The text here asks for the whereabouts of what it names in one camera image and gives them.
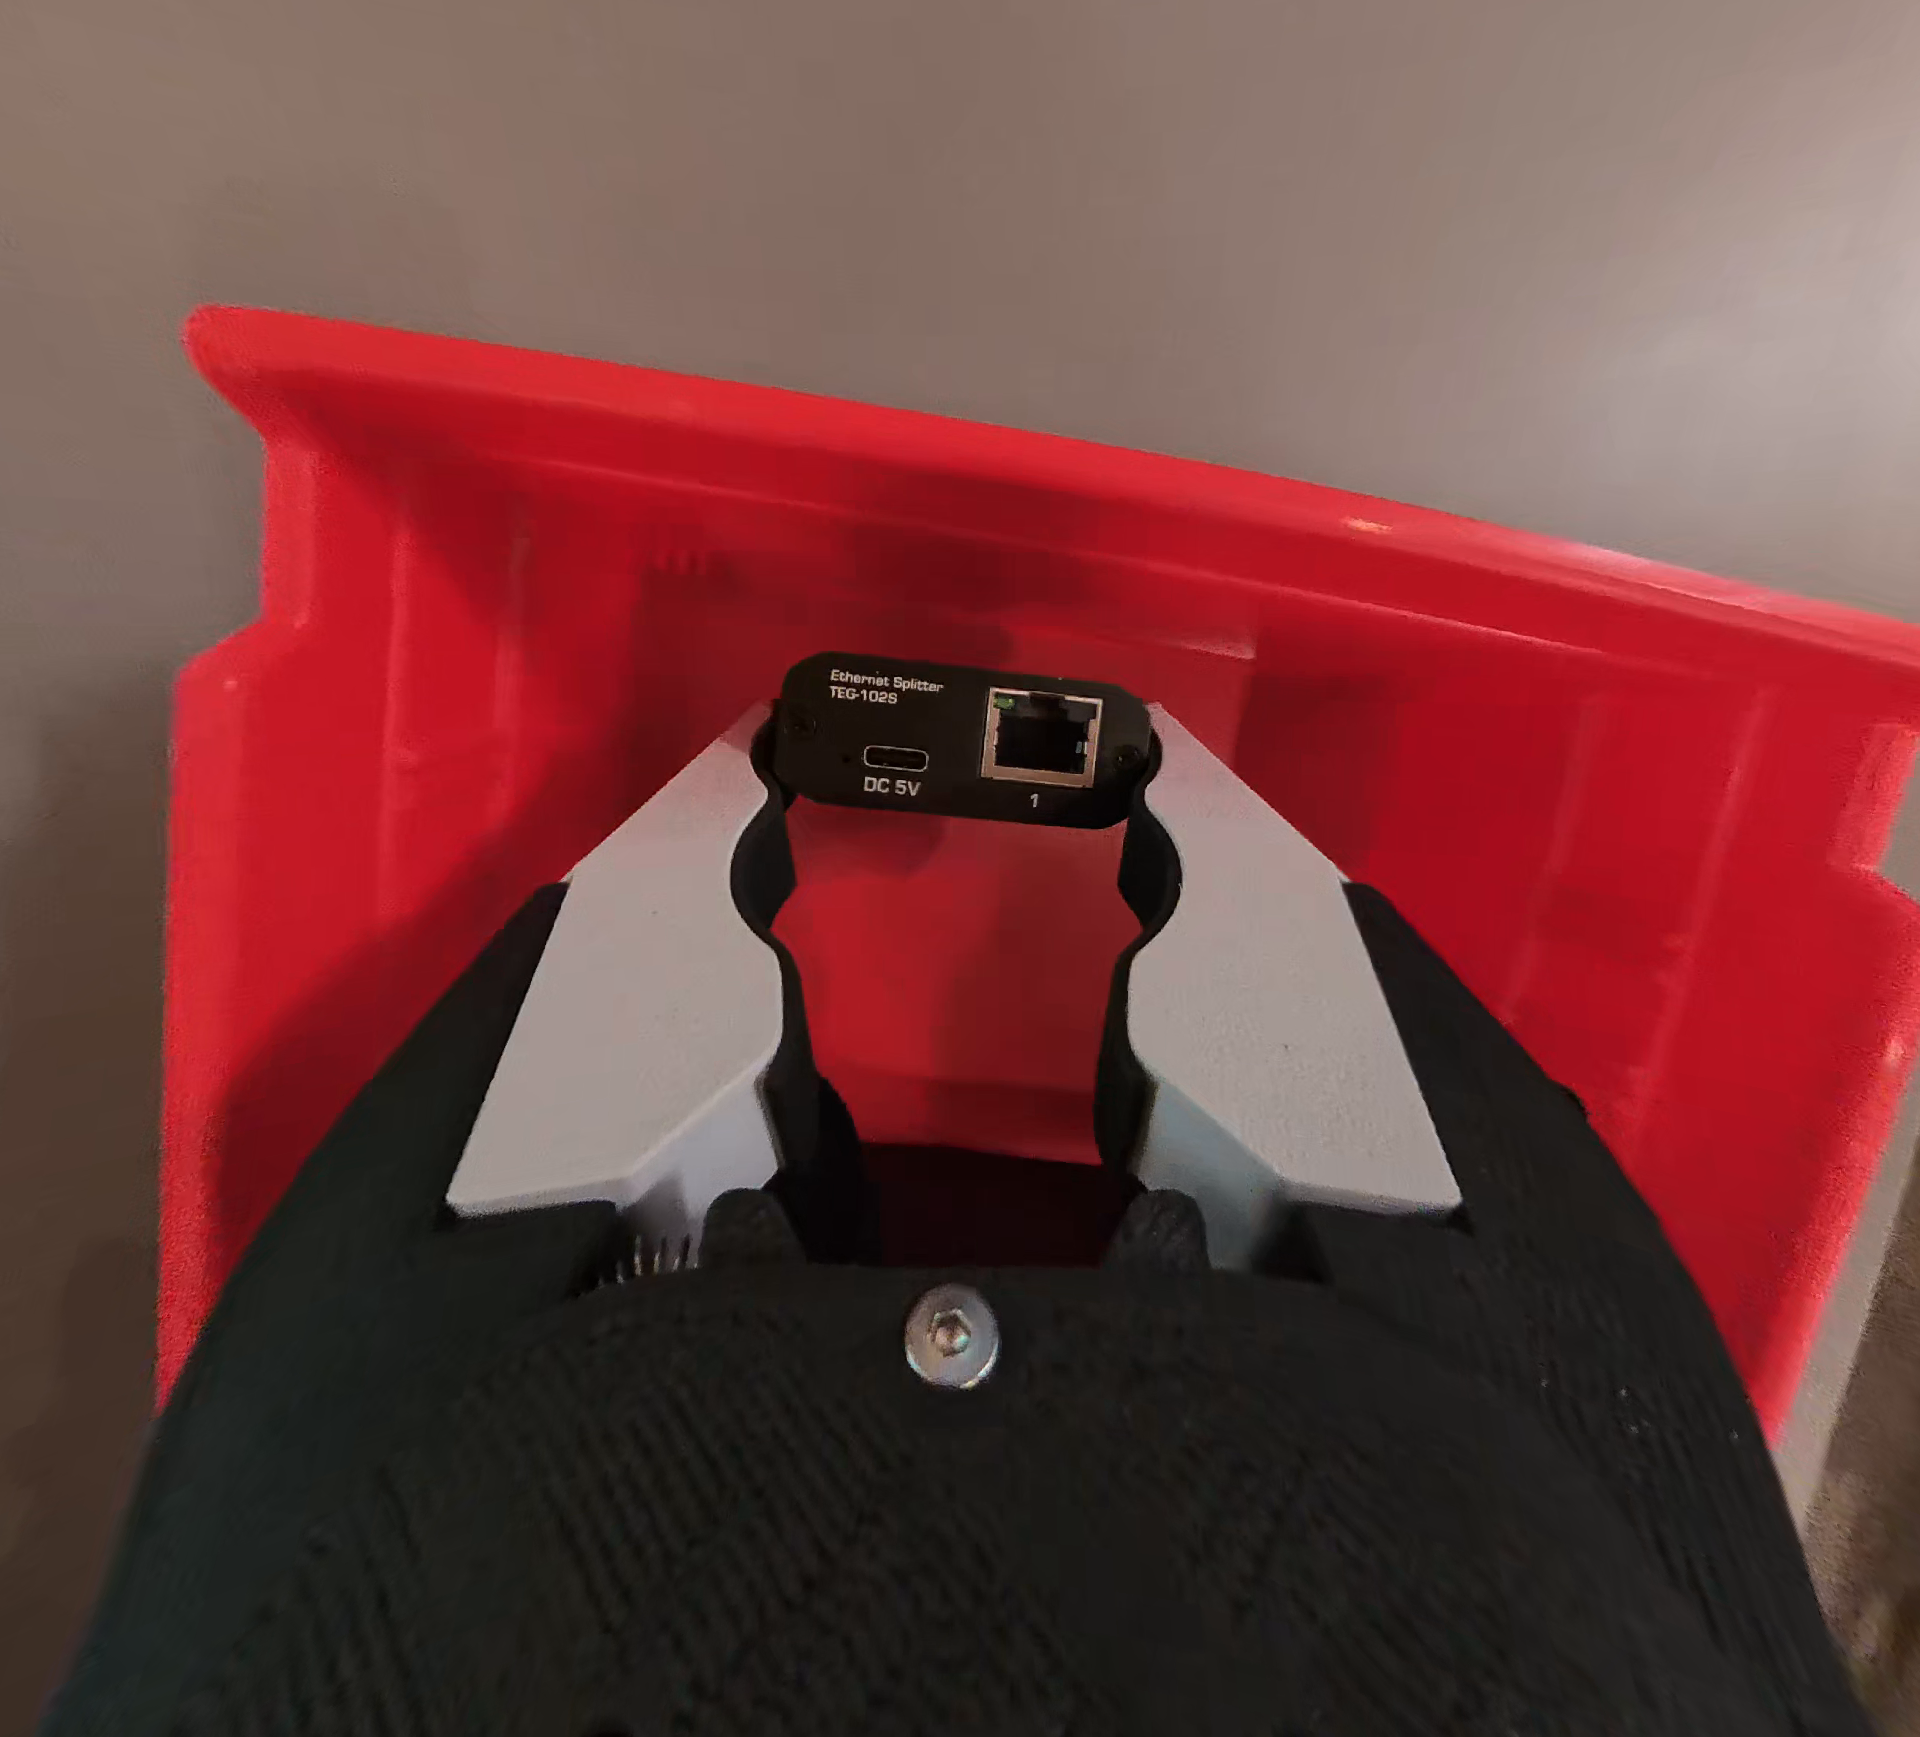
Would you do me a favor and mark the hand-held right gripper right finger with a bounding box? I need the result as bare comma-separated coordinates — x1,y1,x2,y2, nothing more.
1096,703,1467,1268

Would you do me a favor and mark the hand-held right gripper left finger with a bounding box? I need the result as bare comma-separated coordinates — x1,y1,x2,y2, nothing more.
442,698,867,1262

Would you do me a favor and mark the red plastic bin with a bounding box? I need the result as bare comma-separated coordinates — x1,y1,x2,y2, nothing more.
152,301,1920,1450

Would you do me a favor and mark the black ethernet splitter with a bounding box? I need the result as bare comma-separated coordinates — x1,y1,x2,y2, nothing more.
760,651,1167,839

